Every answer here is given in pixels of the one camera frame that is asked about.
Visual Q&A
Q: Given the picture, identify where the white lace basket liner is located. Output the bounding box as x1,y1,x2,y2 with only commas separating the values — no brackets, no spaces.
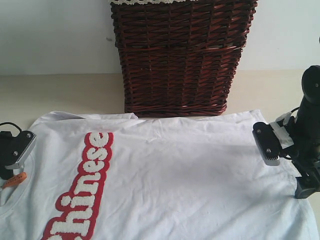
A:
108,0,187,5

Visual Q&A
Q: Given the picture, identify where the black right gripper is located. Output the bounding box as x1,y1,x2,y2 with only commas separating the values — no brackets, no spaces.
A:
292,137,320,199

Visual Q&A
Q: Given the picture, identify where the black left camera mount bracket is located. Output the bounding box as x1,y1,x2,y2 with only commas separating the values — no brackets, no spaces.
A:
0,131,14,180

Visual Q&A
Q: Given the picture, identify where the brown wicker basket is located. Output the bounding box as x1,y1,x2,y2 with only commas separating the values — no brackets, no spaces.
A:
110,0,258,117

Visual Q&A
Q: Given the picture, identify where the orange neck label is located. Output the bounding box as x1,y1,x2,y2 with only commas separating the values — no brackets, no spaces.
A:
2,172,27,189

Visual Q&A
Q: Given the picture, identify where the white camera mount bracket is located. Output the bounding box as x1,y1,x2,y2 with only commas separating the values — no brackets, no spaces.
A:
269,111,294,150

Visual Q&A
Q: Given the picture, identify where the white t-shirt with red lettering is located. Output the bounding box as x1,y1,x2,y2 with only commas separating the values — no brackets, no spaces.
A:
0,110,319,240

